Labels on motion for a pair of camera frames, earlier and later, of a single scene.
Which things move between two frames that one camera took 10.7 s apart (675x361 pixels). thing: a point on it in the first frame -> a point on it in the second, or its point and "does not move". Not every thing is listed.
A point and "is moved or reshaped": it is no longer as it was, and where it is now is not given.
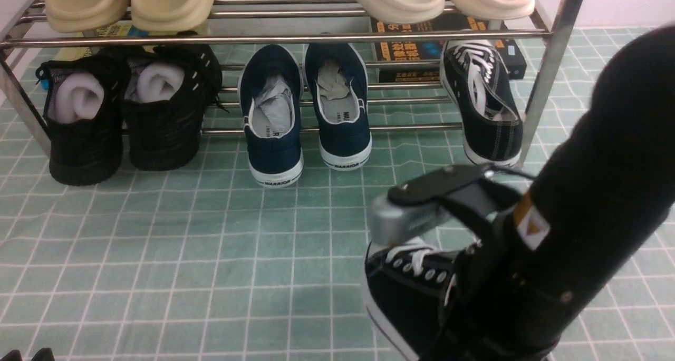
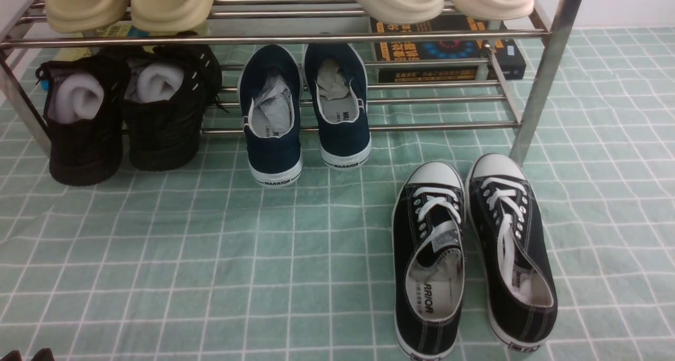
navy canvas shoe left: [271, 84] does not move
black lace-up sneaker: [478, 83] is moved or reshaped
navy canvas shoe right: [336, 81] does not move
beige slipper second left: [173, 6] does not move
